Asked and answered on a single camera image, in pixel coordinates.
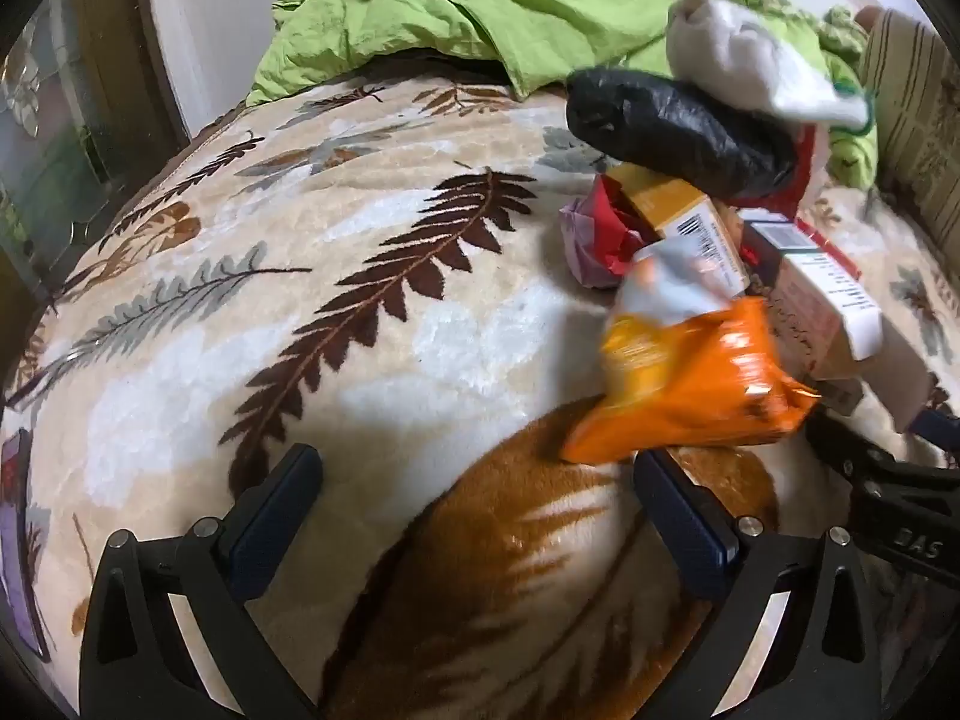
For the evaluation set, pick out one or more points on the green quilt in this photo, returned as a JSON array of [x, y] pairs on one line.
[[465, 7]]

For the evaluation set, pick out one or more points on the dark red carton box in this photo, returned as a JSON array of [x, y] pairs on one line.
[[817, 315]]

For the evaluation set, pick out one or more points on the white cloth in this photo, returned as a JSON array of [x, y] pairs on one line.
[[742, 52]]

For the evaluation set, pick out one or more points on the pink headboard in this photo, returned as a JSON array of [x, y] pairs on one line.
[[870, 17]]

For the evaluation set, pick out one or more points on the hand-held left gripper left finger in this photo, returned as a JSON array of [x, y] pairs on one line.
[[277, 517]]

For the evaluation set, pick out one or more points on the orange snack packet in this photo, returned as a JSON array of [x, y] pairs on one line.
[[675, 390]]

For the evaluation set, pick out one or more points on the striped beige pillow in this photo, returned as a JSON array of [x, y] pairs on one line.
[[915, 105]]

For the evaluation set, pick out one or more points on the leaf-printed beige blanket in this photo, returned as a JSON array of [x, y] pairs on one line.
[[225, 360]]

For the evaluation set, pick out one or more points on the black plastic bag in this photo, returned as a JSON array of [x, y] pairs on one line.
[[675, 127]]

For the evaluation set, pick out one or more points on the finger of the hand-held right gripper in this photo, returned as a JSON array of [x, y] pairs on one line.
[[840, 442], [937, 431]]

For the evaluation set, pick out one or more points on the yellow cardboard box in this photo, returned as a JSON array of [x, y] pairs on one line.
[[667, 202]]

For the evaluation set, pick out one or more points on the purple wrapper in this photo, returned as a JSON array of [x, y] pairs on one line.
[[581, 255]]

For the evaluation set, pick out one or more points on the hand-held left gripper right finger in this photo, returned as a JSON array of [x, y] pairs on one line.
[[675, 517]]

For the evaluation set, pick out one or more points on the glass panel door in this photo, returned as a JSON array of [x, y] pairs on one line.
[[67, 127]]

